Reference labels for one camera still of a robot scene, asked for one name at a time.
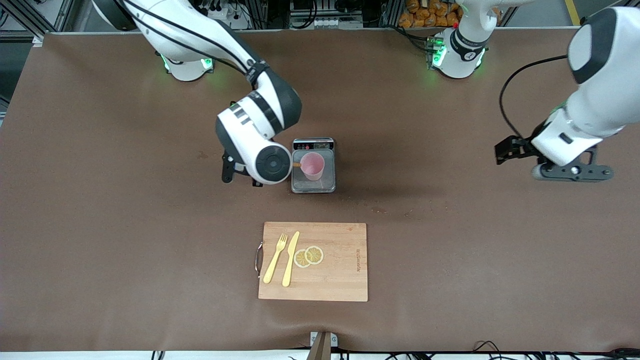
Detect pink plastic cup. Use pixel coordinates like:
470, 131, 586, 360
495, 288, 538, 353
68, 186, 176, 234
300, 152, 326, 182

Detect silver digital kitchen scale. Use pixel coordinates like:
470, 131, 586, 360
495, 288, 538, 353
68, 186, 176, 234
291, 137, 337, 194

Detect yellow plastic fork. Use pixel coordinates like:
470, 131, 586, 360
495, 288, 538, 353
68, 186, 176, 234
263, 233, 289, 285

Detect yellow plastic knife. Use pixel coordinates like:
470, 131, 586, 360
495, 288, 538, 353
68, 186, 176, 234
281, 231, 301, 288

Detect brown table mat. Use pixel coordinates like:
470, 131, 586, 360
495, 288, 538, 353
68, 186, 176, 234
0, 27, 640, 353

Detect wooden cutting board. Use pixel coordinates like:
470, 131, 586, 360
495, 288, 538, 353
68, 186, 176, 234
255, 222, 369, 302

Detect orange snack packets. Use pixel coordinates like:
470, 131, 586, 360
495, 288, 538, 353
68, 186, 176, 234
398, 0, 463, 29

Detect white power strip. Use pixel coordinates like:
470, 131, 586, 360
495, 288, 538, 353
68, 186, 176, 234
197, 0, 252, 30

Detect white connector strip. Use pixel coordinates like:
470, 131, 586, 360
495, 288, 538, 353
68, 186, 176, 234
299, 17, 362, 29

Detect metal table edge bracket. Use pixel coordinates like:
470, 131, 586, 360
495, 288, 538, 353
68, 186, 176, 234
309, 331, 339, 360

